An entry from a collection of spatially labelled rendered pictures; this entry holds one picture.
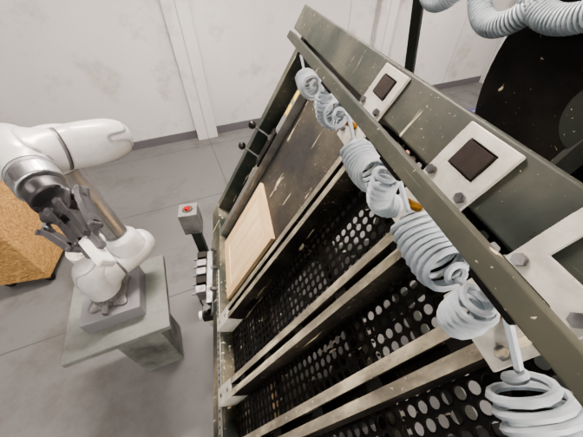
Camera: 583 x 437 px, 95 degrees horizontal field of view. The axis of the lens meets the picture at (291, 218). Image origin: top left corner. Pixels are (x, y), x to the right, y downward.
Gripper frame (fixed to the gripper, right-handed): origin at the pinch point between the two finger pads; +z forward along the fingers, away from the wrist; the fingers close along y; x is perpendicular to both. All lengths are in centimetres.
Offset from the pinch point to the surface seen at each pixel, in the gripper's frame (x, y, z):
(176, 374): -147, 108, -10
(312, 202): -36, -36, 16
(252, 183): -86, -31, -29
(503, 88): -47, -104, 38
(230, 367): -74, 36, 24
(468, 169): 1, -49, 41
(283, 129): -68, -58, -25
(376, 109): -13, -58, 20
